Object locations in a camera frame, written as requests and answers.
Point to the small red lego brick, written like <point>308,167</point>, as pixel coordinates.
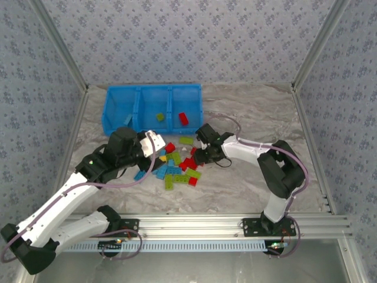
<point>193,151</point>

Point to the small green lego brick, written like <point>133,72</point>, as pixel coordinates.
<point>160,117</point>
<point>169,156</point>

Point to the long blue lego brick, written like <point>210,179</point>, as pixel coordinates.
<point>174,170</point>

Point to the long red lego brick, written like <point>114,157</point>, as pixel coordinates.
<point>183,118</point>

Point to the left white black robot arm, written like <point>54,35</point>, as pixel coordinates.
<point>82,228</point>

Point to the square red lego brick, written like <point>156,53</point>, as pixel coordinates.
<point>193,181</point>

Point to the small black controller board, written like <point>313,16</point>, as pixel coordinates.
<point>275,249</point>
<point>109,245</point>

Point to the aluminium table side rail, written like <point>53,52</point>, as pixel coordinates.
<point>312,147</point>
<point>68,147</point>

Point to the long aluminium base rail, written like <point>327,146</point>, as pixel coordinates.
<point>191,224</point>

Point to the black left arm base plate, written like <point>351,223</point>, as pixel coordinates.
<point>132,225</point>

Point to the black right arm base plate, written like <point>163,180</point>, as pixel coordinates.
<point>250,227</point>

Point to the aluminium frame post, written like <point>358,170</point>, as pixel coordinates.
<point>318,44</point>
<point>61,44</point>

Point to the short aluminium frame leg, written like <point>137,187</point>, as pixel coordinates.
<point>352,259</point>

